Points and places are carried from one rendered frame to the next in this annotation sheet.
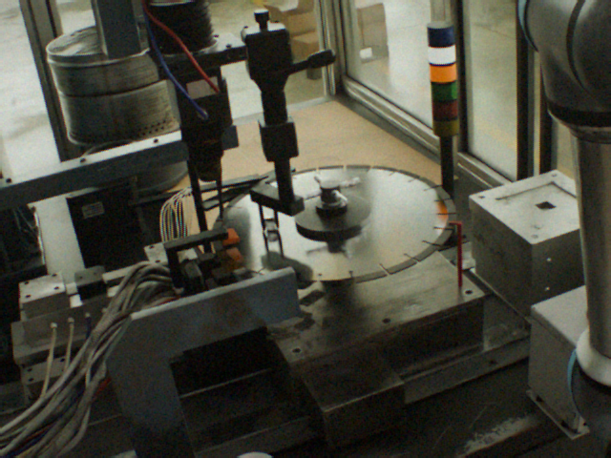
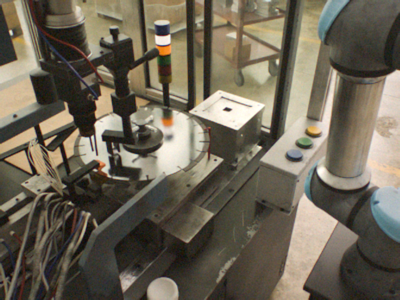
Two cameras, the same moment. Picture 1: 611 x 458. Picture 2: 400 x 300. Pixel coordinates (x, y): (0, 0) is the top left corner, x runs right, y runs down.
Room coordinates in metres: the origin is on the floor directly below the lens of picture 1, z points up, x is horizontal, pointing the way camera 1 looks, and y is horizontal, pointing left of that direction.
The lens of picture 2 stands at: (0.26, 0.35, 1.54)
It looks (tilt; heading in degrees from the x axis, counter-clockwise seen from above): 37 degrees down; 323
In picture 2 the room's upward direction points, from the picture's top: straight up
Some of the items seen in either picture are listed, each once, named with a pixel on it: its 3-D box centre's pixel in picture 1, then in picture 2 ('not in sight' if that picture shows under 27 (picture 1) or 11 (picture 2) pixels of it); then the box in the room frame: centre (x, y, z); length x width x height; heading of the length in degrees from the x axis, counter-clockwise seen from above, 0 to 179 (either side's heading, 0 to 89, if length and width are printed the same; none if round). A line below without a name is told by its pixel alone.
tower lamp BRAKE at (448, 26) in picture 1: (440, 33); (162, 27); (1.23, -0.25, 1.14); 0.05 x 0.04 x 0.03; 18
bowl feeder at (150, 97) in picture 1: (128, 109); not in sight; (1.69, 0.37, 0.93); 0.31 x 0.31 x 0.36
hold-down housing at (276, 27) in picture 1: (271, 86); (119, 74); (0.96, 0.02, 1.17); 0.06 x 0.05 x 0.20; 99
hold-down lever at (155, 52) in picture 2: (300, 60); (138, 56); (0.95, -0.02, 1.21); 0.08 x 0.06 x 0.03; 108
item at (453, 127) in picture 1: (445, 124); (165, 77); (1.23, -0.25, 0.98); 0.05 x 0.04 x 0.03; 18
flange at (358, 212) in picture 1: (331, 209); (142, 135); (1.01, -0.04, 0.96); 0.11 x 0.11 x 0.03
